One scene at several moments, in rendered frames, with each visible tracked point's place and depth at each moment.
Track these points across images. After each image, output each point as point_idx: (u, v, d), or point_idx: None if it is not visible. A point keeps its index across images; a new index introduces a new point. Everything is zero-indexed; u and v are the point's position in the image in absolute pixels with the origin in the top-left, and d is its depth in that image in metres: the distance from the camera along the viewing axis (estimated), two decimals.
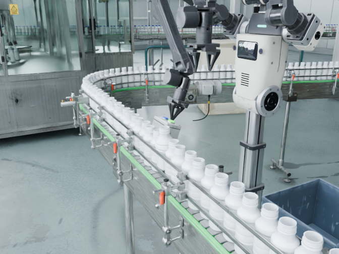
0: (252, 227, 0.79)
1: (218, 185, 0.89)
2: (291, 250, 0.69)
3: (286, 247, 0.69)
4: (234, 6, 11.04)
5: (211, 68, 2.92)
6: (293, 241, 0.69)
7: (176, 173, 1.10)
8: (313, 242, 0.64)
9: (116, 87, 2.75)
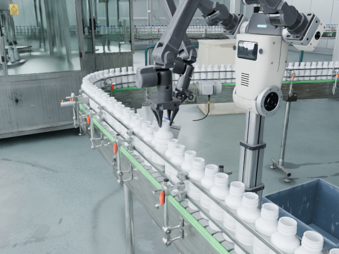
0: (252, 227, 0.79)
1: (218, 185, 0.89)
2: (291, 250, 0.69)
3: (286, 247, 0.69)
4: (234, 6, 11.04)
5: (211, 68, 2.92)
6: (293, 241, 0.69)
7: (175, 173, 1.10)
8: (313, 242, 0.64)
9: (116, 87, 2.75)
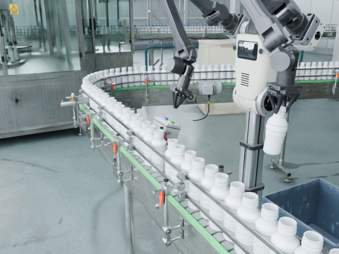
0: (252, 227, 0.79)
1: (218, 185, 0.89)
2: (291, 250, 0.69)
3: (286, 247, 0.69)
4: (234, 6, 11.04)
5: (211, 68, 2.92)
6: (293, 241, 0.69)
7: (175, 173, 1.10)
8: (313, 242, 0.64)
9: (116, 87, 2.75)
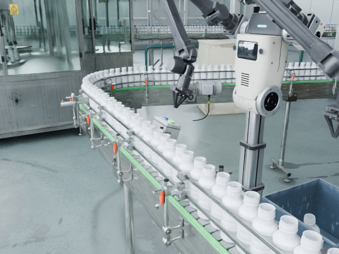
0: (236, 213, 0.84)
1: (206, 175, 0.94)
2: (270, 234, 0.74)
3: (265, 230, 0.74)
4: (234, 6, 11.04)
5: (211, 68, 2.92)
6: (272, 225, 0.74)
7: (167, 166, 1.15)
8: (288, 225, 0.69)
9: (116, 87, 2.75)
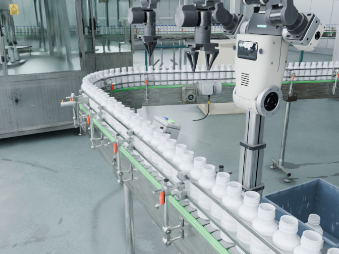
0: (236, 213, 0.84)
1: (206, 175, 0.94)
2: (270, 234, 0.74)
3: (265, 230, 0.74)
4: (234, 6, 11.04)
5: (211, 68, 2.92)
6: (272, 225, 0.74)
7: (167, 166, 1.15)
8: (288, 225, 0.69)
9: (116, 87, 2.75)
